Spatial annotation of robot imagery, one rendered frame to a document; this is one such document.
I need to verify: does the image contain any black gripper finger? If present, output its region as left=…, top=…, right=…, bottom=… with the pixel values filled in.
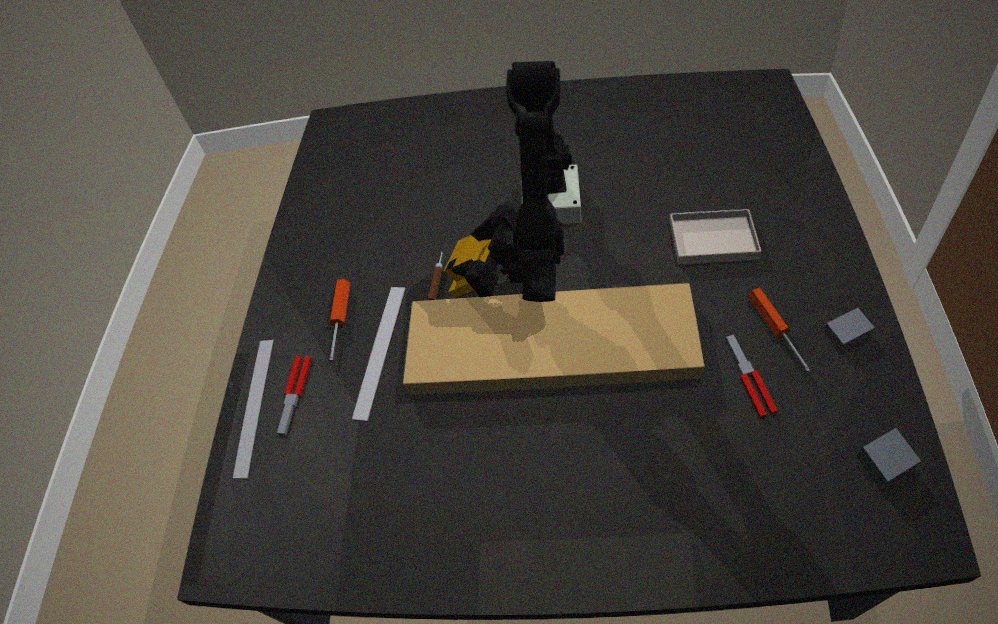
left=469, top=212, right=496, bottom=240
left=451, top=259, right=473, bottom=277

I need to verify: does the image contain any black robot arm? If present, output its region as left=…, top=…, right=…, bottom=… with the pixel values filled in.
left=500, top=61, right=572, bottom=302

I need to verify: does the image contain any tan panel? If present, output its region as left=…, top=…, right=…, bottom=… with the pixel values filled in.
left=403, top=283, right=705, bottom=395

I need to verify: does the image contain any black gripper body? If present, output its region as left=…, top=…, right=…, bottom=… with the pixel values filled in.
left=465, top=204, right=518, bottom=297

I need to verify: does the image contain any orange-handled awl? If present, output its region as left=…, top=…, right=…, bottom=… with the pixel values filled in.
left=329, top=279, right=350, bottom=361
left=747, top=287, right=810, bottom=372

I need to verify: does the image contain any light grey flat strip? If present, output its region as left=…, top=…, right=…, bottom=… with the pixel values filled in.
left=233, top=340, right=274, bottom=479
left=352, top=287, right=406, bottom=421

